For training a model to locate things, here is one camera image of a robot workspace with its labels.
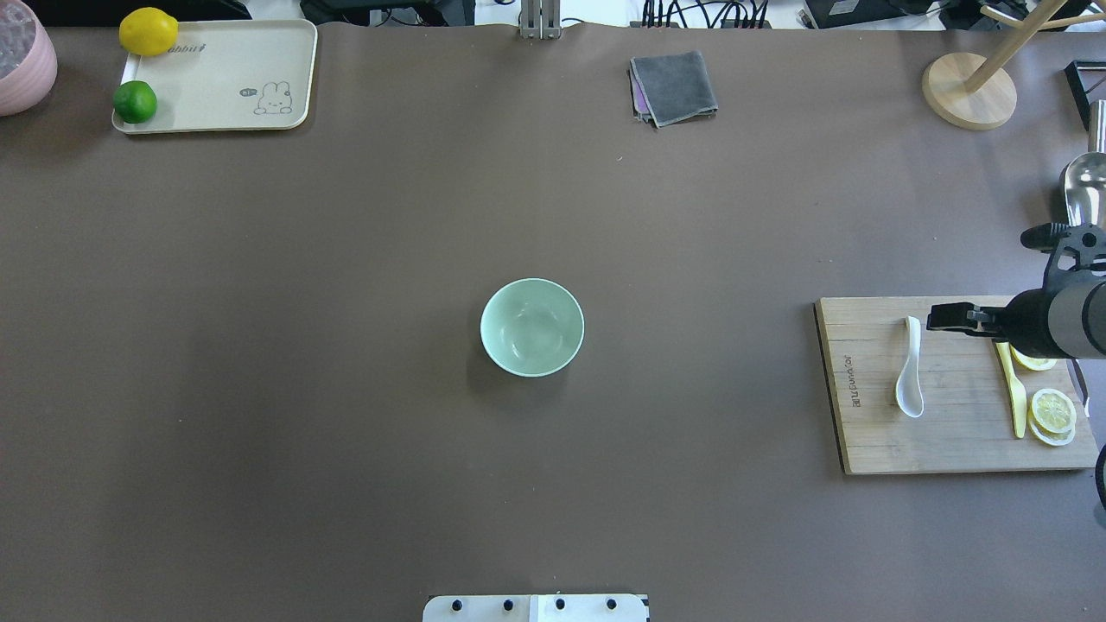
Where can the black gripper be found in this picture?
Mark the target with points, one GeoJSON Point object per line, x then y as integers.
{"type": "Point", "coordinates": [1030, 321]}

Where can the light green bowl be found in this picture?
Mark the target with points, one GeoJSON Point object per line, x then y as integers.
{"type": "Point", "coordinates": [532, 327]}

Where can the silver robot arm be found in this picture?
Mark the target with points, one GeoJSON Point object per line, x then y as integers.
{"type": "Point", "coordinates": [1063, 319]}

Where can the white ceramic spoon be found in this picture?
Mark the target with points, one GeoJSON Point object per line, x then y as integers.
{"type": "Point", "coordinates": [909, 396]}

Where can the pink bowl of ice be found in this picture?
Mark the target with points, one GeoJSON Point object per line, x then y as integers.
{"type": "Point", "coordinates": [28, 61]}

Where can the metal scoop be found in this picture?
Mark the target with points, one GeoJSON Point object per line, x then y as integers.
{"type": "Point", "coordinates": [1083, 180]}

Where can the upper lemon slice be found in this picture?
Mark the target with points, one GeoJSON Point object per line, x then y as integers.
{"type": "Point", "coordinates": [1033, 363]}

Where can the lemon slice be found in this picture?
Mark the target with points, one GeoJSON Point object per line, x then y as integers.
{"type": "Point", "coordinates": [1052, 411]}
{"type": "Point", "coordinates": [1033, 363]}

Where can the yellow plastic knife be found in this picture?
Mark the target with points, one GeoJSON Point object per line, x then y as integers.
{"type": "Point", "coordinates": [1017, 394]}

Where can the lower lemon slice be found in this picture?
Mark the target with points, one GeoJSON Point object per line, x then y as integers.
{"type": "Point", "coordinates": [1052, 411]}

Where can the wooden mug tree stand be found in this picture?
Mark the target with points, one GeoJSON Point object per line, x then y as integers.
{"type": "Point", "coordinates": [975, 93]}

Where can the bamboo cutting board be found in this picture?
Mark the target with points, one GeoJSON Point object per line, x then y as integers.
{"type": "Point", "coordinates": [967, 424]}

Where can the grey folded cloth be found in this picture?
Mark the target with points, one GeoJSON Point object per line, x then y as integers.
{"type": "Point", "coordinates": [670, 89]}

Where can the cream tray with bear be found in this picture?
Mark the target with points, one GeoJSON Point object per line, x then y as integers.
{"type": "Point", "coordinates": [228, 75]}

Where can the green lime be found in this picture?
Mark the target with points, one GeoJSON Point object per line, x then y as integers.
{"type": "Point", "coordinates": [135, 102]}

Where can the yellow lemon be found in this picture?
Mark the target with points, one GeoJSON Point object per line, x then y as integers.
{"type": "Point", "coordinates": [148, 31]}

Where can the aluminium frame post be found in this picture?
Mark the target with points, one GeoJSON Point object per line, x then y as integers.
{"type": "Point", "coordinates": [540, 19]}

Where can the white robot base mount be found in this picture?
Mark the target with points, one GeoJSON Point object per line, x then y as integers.
{"type": "Point", "coordinates": [538, 607]}

